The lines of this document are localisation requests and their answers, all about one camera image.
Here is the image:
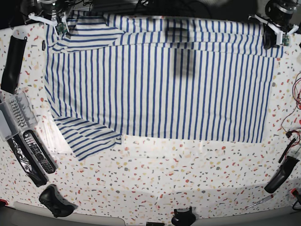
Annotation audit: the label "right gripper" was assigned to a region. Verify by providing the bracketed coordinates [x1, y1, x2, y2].
[28, 4, 71, 32]

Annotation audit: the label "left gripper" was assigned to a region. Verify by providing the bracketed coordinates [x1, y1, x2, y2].
[248, 14, 299, 49]

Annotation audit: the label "blue white striped t-shirt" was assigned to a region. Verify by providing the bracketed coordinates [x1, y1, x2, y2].
[45, 11, 284, 160]

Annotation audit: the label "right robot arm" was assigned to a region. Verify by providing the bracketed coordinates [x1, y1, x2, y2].
[20, 0, 75, 35]

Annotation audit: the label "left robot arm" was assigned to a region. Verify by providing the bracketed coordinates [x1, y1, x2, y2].
[248, 0, 299, 49]

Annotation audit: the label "black tube left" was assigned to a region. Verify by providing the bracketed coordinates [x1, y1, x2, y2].
[0, 36, 27, 94]

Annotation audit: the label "clear plastic screw box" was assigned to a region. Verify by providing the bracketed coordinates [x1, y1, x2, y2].
[0, 92, 38, 141]

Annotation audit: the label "black probe stick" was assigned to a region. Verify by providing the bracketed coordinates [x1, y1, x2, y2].
[278, 138, 296, 163]

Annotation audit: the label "black remote control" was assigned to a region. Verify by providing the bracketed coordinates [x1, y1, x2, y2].
[23, 129, 56, 174]

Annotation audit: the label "black foil pouch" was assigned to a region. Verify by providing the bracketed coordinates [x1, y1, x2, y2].
[7, 135, 48, 187]

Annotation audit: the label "red clip right edge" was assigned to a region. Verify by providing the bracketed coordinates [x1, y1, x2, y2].
[291, 188, 299, 196]

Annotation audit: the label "red clip edge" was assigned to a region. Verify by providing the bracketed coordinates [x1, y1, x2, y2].
[291, 188, 299, 196]
[0, 199, 8, 208]

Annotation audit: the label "red tipped screwdriver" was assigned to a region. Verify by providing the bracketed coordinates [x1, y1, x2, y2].
[245, 194, 274, 210]

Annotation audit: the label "black game controller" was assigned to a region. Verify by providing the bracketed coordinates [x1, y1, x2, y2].
[39, 186, 75, 218]

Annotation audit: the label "red clip left edge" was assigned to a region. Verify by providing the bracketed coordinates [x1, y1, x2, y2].
[0, 199, 8, 208]

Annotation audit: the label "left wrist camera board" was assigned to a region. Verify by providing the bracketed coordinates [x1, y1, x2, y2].
[281, 33, 291, 47]

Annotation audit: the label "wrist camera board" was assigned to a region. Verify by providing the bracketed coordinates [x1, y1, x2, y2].
[281, 33, 291, 47]
[55, 21, 69, 35]

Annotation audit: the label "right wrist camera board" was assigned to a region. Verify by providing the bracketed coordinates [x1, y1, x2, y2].
[55, 21, 69, 35]

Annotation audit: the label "red and black wires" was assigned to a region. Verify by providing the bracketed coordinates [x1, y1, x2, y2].
[279, 72, 301, 148]

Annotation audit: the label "black handle right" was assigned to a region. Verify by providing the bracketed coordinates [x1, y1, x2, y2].
[264, 156, 299, 194]

